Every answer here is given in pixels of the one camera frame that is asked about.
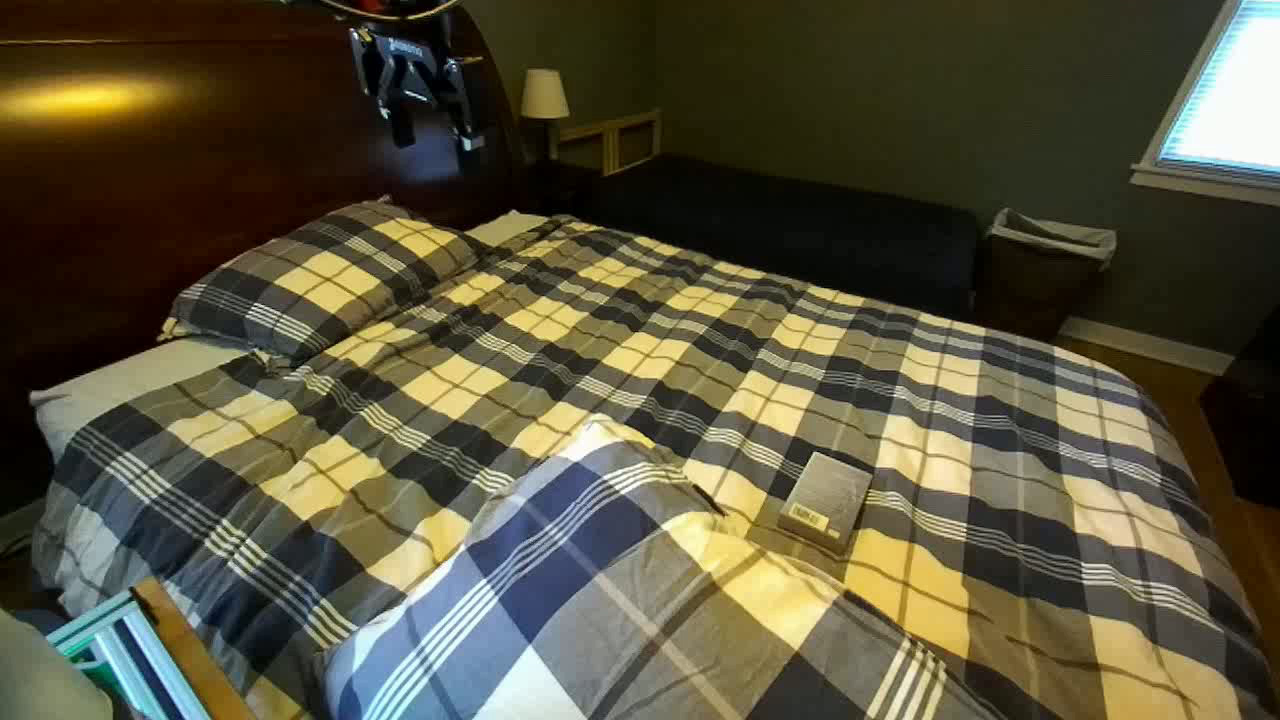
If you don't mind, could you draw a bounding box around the yellow plaid far pillow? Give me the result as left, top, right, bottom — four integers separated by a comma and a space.
158, 202, 477, 364

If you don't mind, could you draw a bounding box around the green teal frame object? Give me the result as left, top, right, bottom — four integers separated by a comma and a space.
46, 581, 250, 720

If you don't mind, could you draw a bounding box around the small grey book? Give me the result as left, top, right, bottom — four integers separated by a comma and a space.
781, 452, 870, 547

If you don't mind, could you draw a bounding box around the white wall vent frame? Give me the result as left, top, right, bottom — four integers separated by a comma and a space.
553, 107, 661, 175

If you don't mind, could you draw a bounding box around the dark wooden headboard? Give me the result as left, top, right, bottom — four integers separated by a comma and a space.
0, 0, 514, 514

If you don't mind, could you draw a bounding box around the small dark side table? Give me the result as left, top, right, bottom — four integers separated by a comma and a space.
981, 207, 1118, 335

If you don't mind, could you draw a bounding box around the white shade table lamp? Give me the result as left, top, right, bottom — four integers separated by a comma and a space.
521, 67, 572, 161

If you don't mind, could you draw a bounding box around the bright window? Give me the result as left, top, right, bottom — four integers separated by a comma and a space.
1132, 0, 1280, 204

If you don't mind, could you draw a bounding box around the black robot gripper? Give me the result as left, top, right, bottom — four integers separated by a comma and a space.
349, 26, 485, 154

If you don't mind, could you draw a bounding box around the yellow grey plaid comforter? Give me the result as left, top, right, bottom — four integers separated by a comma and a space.
30, 216, 1274, 720

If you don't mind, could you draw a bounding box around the blue plaid pillow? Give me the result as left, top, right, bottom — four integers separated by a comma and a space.
329, 425, 972, 720

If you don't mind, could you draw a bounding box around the dark low couch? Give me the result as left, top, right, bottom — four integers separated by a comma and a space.
580, 155, 981, 322

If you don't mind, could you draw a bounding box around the grey bed sheet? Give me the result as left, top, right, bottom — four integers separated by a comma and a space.
27, 341, 238, 457

